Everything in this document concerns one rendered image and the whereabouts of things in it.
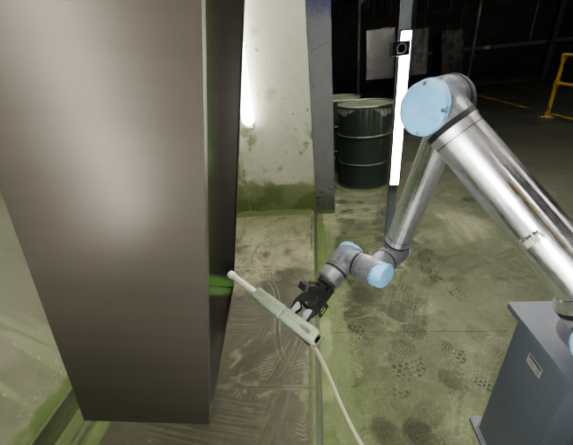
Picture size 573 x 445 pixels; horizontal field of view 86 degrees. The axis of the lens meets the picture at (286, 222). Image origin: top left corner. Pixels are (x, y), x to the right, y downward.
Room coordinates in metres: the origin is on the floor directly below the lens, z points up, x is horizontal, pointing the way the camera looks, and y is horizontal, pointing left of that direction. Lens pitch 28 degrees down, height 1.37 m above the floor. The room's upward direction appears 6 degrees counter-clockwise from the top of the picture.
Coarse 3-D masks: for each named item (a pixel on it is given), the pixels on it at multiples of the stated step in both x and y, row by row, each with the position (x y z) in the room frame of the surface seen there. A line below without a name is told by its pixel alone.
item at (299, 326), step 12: (228, 276) 1.00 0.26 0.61; (252, 288) 0.90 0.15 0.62; (264, 300) 0.82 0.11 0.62; (276, 300) 0.81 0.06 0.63; (276, 312) 0.76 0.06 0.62; (288, 312) 0.75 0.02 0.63; (288, 324) 0.71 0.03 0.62; (300, 324) 0.68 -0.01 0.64; (300, 336) 0.69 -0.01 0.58; (312, 336) 0.64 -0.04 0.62
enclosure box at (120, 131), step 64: (0, 0) 0.51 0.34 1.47; (64, 0) 0.51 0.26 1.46; (128, 0) 0.50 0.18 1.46; (192, 0) 0.50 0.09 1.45; (0, 64) 0.51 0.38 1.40; (64, 64) 0.51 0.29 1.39; (128, 64) 0.50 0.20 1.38; (192, 64) 0.50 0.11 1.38; (0, 128) 0.51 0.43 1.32; (64, 128) 0.51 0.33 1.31; (128, 128) 0.51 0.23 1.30; (192, 128) 0.50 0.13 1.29; (64, 192) 0.51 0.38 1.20; (128, 192) 0.51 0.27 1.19; (192, 192) 0.51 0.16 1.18; (64, 256) 0.51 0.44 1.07; (128, 256) 0.51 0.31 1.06; (192, 256) 0.51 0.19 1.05; (64, 320) 0.52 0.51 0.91; (128, 320) 0.51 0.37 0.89; (192, 320) 0.51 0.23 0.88; (128, 384) 0.52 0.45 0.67; (192, 384) 0.51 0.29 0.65
